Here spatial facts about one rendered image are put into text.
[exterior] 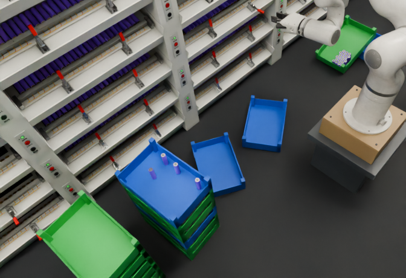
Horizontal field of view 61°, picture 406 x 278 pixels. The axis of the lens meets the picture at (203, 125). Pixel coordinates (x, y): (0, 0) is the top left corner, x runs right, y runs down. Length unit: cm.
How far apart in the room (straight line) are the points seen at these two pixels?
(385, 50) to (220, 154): 98
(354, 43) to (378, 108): 96
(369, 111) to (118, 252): 106
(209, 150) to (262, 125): 33
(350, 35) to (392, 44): 116
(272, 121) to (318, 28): 61
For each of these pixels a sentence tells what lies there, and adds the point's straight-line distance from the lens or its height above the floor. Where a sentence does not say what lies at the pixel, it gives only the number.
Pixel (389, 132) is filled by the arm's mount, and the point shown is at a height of 38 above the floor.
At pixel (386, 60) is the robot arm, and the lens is 124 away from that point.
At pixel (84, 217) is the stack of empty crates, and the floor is 40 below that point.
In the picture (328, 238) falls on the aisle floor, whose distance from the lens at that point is 170.
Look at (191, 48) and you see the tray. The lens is 166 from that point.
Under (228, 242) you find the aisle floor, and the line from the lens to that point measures 166.
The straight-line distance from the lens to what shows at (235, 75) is 205.
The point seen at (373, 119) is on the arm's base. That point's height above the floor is 44.
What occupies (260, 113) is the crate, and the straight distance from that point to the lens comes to 200.
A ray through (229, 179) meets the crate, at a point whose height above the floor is 0.
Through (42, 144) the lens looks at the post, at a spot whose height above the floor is 55.
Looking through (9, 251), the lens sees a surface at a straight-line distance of 185.
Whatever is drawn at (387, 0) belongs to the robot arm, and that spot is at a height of 88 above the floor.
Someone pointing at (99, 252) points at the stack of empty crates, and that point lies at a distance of 132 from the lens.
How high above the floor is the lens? 158
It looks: 53 degrees down
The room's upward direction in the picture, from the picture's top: 10 degrees counter-clockwise
